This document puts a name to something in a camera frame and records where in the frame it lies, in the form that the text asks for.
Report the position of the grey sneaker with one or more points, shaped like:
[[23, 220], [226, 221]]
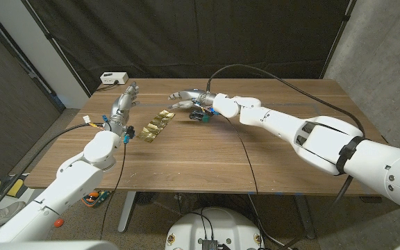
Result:
[[2, 213]]

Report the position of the small black and teal object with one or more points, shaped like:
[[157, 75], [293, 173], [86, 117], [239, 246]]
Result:
[[199, 116]]

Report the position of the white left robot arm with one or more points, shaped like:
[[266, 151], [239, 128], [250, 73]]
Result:
[[75, 177]]

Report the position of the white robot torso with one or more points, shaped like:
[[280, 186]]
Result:
[[217, 225]]

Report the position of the grey table leg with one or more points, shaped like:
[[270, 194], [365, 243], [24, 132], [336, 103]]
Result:
[[305, 217], [127, 212]]

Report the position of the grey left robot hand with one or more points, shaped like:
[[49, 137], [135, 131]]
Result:
[[121, 109]]

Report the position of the white power strip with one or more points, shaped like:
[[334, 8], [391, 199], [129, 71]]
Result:
[[114, 78]]

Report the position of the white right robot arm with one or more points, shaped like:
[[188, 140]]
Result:
[[290, 125]]

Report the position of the black backdrop curtain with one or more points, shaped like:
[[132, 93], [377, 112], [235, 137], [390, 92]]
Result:
[[151, 34]]

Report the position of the black backdrop stand pole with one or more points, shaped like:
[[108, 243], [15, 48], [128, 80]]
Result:
[[339, 34], [57, 47]]

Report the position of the small orange ball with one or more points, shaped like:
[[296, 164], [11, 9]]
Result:
[[58, 223]]

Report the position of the green and orange toy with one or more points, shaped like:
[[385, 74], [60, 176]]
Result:
[[94, 199]]

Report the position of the gold foil seal sheet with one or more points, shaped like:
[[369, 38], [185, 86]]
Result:
[[155, 126]]

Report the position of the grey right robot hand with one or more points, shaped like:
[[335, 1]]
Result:
[[196, 96]]

